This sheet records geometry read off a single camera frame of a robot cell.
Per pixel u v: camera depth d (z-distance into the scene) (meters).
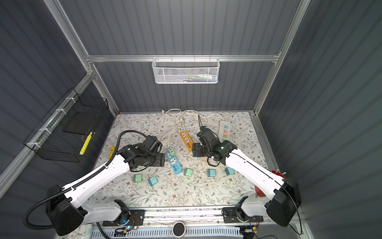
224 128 1.08
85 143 0.70
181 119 1.13
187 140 1.02
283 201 0.39
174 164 0.89
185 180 0.87
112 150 0.96
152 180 0.84
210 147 0.57
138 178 0.85
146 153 0.58
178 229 0.66
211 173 0.87
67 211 0.38
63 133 0.72
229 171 0.87
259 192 0.45
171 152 0.90
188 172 0.87
